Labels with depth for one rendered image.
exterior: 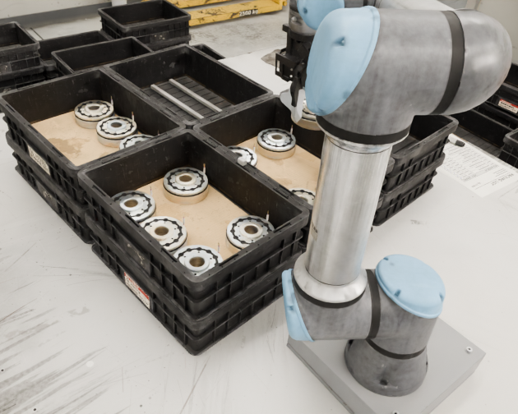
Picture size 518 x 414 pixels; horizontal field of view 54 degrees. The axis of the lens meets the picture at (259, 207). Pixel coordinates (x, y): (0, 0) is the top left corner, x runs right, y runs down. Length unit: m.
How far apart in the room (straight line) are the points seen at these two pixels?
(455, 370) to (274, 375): 0.34
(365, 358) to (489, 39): 0.57
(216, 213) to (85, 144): 0.42
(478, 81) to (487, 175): 1.15
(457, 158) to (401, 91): 1.20
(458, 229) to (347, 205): 0.83
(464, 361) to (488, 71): 0.63
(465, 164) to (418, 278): 0.93
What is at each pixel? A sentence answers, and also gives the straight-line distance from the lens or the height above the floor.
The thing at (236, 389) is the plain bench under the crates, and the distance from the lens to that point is 1.02.
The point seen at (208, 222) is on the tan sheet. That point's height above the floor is 0.83.
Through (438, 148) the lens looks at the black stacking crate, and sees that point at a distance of 1.45.
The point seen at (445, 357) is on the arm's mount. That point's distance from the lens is 1.08.
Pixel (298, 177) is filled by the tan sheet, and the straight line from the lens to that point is 1.28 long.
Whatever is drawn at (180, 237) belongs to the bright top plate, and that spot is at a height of 0.86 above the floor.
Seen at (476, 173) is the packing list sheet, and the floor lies 0.70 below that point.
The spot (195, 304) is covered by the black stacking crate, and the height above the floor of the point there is 0.86.
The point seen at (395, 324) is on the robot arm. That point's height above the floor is 0.94.
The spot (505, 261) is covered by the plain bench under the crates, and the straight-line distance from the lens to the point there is 1.44.
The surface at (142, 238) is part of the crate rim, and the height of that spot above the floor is 0.92.
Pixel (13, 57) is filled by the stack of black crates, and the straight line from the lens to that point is 2.59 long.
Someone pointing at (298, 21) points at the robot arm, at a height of 1.22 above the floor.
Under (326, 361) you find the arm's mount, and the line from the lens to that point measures 1.01.
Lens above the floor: 1.58
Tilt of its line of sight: 40 degrees down
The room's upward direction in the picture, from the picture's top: 6 degrees clockwise
